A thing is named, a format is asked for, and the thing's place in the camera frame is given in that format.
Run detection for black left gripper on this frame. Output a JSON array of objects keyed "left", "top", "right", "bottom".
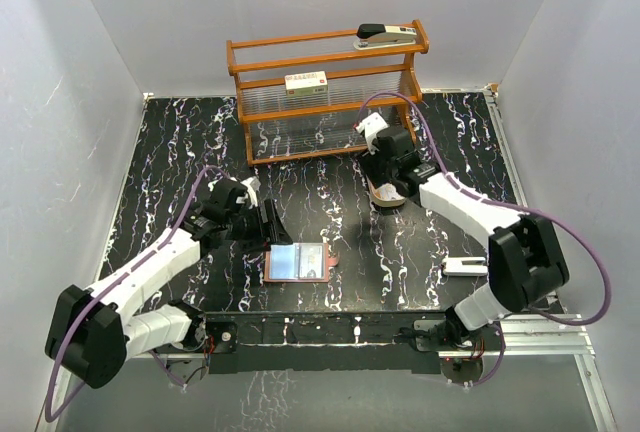
[{"left": 224, "top": 199, "right": 291, "bottom": 254}]

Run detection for pink leather card holder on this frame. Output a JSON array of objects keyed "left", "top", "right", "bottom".
[{"left": 264, "top": 243, "right": 340, "bottom": 283}]

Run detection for tan oval plastic tray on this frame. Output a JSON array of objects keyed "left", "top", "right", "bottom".
[{"left": 366, "top": 173, "right": 406, "bottom": 208}]

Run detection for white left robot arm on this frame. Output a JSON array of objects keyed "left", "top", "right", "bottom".
[{"left": 45, "top": 177, "right": 292, "bottom": 389}]

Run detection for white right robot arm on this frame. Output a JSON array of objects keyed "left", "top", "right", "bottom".
[{"left": 355, "top": 124, "right": 569, "bottom": 349}]

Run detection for loose cards in tray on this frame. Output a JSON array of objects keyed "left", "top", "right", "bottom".
[{"left": 377, "top": 183, "right": 404, "bottom": 202}]

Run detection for white staples box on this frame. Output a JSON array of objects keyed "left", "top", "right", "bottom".
[{"left": 284, "top": 71, "right": 328, "bottom": 97}]

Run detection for wooden three-tier shelf rack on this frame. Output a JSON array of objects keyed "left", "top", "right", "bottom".
[{"left": 226, "top": 19, "right": 429, "bottom": 165}]

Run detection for small white flat device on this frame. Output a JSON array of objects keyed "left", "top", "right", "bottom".
[{"left": 441, "top": 257, "right": 488, "bottom": 277}]

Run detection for black and white stapler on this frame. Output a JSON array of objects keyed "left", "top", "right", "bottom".
[{"left": 353, "top": 23, "right": 418, "bottom": 50}]

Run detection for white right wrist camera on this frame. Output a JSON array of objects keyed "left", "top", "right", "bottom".
[{"left": 354, "top": 112, "right": 389, "bottom": 155}]

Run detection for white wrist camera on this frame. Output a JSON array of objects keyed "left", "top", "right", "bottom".
[
  {"left": 241, "top": 176, "right": 260, "bottom": 207},
  {"left": 354, "top": 112, "right": 389, "bottom": 155}
]

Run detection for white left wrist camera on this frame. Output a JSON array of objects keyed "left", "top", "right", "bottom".
[{"left": 241, "top": 176, "right": 260, "bottom": 207}]

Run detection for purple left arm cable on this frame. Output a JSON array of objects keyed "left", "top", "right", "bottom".
[{"left": 43, "top": 165, "right": 236, "bottom": 423}]

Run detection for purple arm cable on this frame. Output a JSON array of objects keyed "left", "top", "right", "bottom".
[
  {"left": 43, "top": 165, "right": 236, "bottom": 423},
  {"left": 355, "top": 91, "right": 614, "bottom": 388}
]

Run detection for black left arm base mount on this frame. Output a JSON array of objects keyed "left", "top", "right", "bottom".
[{"left": 203, "top": 320, "right": 238, "bottom": 358}]

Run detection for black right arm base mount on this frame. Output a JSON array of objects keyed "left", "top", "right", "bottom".
[{"left": 395, "top": 320, "right": 469, "bottom": 352}]

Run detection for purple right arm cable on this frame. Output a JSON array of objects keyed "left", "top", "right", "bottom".
[{"left": 355, "top": 91, "right": 614, "bottom": 388}]

